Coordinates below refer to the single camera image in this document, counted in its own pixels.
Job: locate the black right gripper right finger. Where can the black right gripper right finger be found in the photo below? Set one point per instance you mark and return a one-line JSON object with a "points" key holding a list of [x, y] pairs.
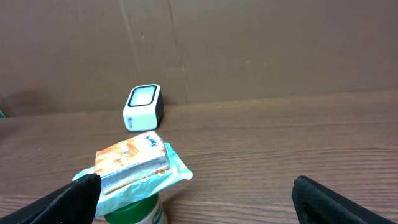
{"points": [[317, 204]]}

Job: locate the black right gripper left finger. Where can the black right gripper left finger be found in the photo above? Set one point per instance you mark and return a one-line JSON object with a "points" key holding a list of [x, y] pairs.
{"points": [[73, 203]]}

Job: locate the green lid white jar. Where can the green lid white jar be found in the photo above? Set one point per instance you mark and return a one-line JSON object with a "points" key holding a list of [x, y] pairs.
{"points": [[147, 211]]}

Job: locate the orange tissue pack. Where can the orange tissue pack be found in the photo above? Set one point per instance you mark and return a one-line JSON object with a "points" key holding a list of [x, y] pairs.
{"points": [[131, 160]]}

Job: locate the white barcode scanner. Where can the white barcode scanner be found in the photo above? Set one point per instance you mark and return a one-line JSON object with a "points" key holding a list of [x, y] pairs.
{"points": [[144, 108]]}

